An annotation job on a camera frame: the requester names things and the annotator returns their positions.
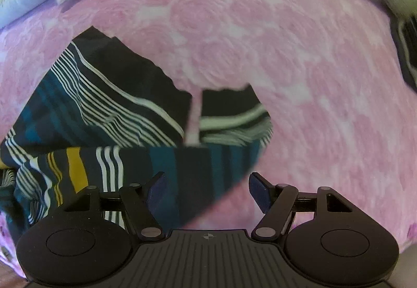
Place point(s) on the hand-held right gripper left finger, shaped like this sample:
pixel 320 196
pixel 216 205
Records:
pixel 157 191

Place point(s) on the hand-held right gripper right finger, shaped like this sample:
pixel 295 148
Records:
pixel 259 192

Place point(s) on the dark object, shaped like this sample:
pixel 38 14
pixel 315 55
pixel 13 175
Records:
pixel 405 50

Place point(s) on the pink rose-pattern blanket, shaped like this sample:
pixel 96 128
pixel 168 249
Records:
pixel 260 46

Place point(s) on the dark striped cloth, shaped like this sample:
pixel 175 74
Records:
pixel 114 79

